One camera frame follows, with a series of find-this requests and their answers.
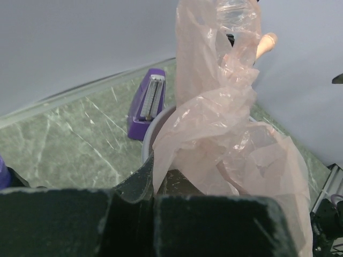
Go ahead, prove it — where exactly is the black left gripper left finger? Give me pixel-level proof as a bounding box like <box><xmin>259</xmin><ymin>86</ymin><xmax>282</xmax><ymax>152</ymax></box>
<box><xmin>1</xmin><ymin>156</ymin><xmax>154</xmax><ymax>256</ymax></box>

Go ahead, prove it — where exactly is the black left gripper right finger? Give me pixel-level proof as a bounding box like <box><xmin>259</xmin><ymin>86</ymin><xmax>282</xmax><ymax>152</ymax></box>
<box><xmin>153</xmin><ymin>170</ymin><xmax>297</xmax><ymax>256</ymax></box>

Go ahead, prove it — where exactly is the purple metronome box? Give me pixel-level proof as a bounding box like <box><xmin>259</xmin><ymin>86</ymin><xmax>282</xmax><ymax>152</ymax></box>
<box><xmin>127</xmin><ymin>68</ymin><xmax>166</xmax><ymax>141</ymax></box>

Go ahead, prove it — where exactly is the beige microphone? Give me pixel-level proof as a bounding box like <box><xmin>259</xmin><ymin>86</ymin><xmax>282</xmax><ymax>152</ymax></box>
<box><xmin>256</xmin><ymin>33</ymin><xmax>278</xmax><ymax>59</ymax></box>

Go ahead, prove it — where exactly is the grey plastic trash bin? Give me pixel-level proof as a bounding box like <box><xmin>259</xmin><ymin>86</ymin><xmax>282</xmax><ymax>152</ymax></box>
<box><xmin>141</xmin><ymin>104</ymin><xmax>259</xmax><ymax>164</ymax></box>

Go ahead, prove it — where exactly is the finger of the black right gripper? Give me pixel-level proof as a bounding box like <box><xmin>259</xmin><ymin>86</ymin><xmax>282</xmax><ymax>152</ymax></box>
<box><xmin>332</xmin><ymin>73</ymin><xmax>343</xmax><ymax>84</ymax></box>

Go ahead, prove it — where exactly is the pink plastic trash bag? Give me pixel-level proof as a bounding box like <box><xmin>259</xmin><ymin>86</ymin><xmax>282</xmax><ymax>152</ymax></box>
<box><xmin>152</xmin><ymin>1</ymin><xmax>312</xmax><ymax>256</ymax></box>

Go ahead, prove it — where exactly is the aluminium frame rail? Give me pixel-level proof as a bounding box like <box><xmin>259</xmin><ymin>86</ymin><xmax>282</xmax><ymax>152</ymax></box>
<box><xmin>311</xmin><ymin>164</ymin><xmax>342</xmax><ymax>213</ymax></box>

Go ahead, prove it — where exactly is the purple microphone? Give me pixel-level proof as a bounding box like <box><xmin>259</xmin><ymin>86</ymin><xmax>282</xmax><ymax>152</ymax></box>
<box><xmin>0</xmin><ymin>156</ymin><xmax>12</xmax><ymax>189</ymax></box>

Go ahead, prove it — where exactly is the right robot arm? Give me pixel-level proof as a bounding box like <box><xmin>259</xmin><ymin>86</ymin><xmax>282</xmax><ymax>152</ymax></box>
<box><xmin>310</xmin><ymin>163</ymin><xmax>342</xmax><ymax>256</ymax></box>

